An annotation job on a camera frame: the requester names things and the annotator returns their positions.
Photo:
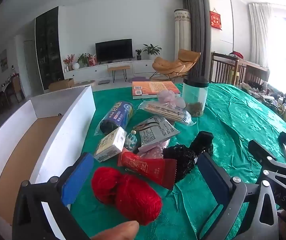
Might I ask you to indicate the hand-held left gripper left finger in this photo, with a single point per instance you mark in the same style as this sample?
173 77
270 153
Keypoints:
78 177

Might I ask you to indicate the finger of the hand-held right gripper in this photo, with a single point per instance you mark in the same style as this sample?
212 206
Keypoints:
261 152

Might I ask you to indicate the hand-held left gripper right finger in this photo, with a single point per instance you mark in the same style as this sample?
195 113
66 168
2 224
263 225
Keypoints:
212 177

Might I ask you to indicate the black lace fabric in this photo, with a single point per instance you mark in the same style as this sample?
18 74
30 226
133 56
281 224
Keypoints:
180 160

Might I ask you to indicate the white cardboard box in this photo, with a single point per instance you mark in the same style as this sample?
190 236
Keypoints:
65 130

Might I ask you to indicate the red yarn ball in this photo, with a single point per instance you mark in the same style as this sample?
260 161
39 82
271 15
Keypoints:
133 200

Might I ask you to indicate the pink dotted pouch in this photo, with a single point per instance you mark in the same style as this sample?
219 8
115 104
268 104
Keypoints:
155 151

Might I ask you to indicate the red snack packet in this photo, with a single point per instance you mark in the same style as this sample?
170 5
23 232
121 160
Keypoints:
148 167

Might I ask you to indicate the pink bath loofah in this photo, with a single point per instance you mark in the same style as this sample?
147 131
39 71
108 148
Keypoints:
169 97

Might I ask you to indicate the green tablecloth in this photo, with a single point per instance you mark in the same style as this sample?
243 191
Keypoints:
232 120

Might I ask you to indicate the yellow tissue packet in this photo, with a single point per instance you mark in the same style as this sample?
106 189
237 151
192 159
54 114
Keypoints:
110 143

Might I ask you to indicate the teal patterned pouch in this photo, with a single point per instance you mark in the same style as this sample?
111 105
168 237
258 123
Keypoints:
132 141

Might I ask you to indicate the white printed packet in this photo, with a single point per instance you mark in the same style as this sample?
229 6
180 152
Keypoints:
158 130

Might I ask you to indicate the blue garbage bag roll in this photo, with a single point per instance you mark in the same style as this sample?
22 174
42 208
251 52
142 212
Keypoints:
118 115

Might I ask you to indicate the bag of cotton swabs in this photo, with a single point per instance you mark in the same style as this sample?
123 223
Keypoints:
168 112

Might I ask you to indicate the dark wooden chair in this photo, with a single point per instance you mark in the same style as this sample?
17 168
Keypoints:
222 66
254 73

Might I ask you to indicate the clear jar with black lid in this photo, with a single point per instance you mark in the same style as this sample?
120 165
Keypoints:
195 97

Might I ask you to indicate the brown cardboard box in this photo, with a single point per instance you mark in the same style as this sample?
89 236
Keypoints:
61 85

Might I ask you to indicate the red cloth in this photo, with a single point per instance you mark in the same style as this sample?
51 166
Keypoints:
236 54

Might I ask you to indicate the orange book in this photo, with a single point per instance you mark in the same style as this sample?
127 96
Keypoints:
155 87

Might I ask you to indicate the white television cabinet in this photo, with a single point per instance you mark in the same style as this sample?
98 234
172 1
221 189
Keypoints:
90 71

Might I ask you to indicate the dark dining chair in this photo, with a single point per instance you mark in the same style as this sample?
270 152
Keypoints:
16 87

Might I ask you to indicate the round white vase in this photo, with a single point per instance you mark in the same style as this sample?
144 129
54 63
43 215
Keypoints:
76 65

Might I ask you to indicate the wooden bench with metal legs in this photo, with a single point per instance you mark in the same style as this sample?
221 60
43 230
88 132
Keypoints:
118 67

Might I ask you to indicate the red flower arrangement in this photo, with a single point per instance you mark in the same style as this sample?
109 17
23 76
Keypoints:
68 60

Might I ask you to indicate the purple floor mat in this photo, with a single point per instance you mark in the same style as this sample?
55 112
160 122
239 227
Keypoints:
140 78

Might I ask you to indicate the red and white carton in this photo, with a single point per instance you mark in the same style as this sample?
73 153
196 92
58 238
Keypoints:
92 60

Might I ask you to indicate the leafy green plant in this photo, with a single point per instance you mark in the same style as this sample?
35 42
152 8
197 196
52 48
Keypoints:
84 59

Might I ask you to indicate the orange lounge chair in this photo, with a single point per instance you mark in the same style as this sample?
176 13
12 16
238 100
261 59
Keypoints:
172 65

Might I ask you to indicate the white curtain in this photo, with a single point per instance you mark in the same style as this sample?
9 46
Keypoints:
259 30

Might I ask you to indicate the tall black cabinet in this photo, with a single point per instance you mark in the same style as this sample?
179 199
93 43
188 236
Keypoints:
49 50

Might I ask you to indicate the black television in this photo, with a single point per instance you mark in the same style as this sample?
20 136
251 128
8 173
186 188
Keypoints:
114 50

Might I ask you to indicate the small potted plant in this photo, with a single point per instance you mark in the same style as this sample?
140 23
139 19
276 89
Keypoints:
138 54

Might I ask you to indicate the large potted plant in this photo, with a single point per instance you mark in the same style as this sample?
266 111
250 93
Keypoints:
152 50

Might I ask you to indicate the covered standing air conditioner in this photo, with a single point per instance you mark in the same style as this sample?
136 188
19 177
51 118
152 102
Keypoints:
182 35

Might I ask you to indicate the grey curtain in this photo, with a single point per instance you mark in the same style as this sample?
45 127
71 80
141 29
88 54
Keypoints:
197 25

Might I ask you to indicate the framed wall picture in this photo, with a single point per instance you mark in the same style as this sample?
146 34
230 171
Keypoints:
3 60

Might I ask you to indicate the red wall hanging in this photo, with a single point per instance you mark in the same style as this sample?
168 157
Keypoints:
215 20

